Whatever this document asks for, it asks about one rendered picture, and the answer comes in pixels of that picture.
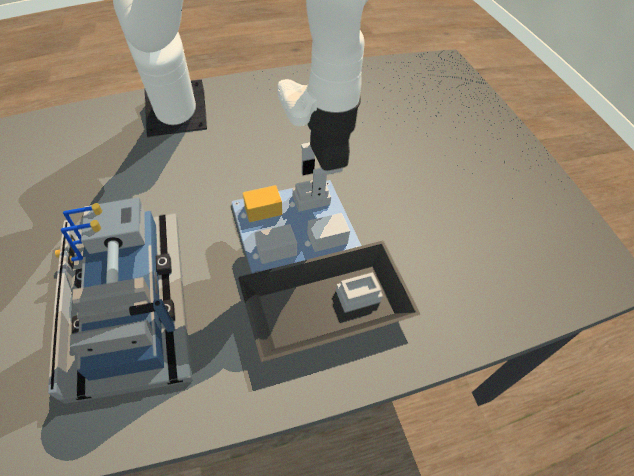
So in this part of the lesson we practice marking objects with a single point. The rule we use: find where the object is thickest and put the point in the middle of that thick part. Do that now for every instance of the yellow rectangular block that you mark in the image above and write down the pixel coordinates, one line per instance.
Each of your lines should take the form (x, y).
(262, 203)

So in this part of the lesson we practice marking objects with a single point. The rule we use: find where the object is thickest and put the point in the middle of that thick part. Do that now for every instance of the grey flat bar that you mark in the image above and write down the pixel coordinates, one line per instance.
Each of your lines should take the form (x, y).
(106, 313)

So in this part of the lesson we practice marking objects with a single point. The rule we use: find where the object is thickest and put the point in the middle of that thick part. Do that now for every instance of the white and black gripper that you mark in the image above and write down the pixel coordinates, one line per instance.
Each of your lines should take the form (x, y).
(330, 110)

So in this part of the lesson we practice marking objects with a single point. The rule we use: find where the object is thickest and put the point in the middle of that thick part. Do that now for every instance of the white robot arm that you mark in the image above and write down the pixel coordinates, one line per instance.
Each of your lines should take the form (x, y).
(151, 25)

